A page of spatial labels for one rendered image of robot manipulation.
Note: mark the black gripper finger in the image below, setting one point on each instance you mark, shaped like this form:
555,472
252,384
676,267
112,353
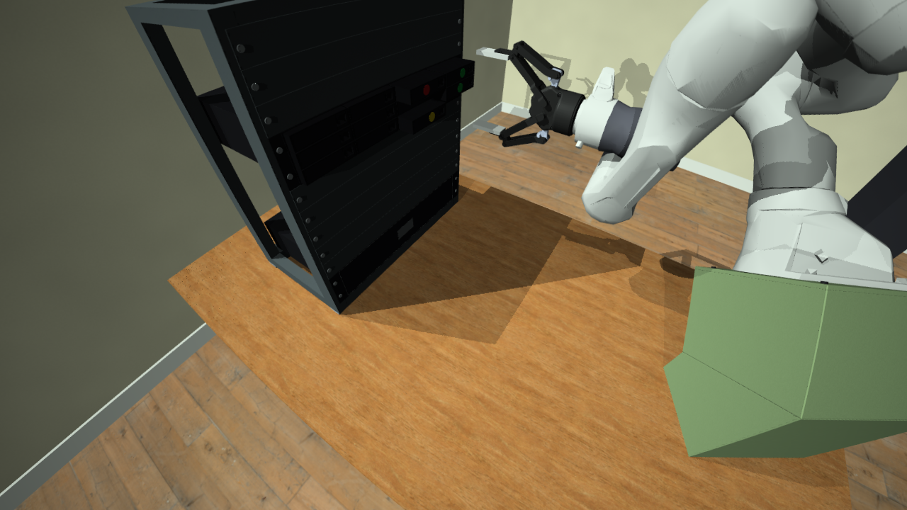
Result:
504,134
518,56

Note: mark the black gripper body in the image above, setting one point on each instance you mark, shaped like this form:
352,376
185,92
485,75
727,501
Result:
563,104

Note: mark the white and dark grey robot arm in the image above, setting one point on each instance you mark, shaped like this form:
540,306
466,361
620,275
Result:
741,58

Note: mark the black equipment rack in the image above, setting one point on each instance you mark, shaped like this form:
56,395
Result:
299,73

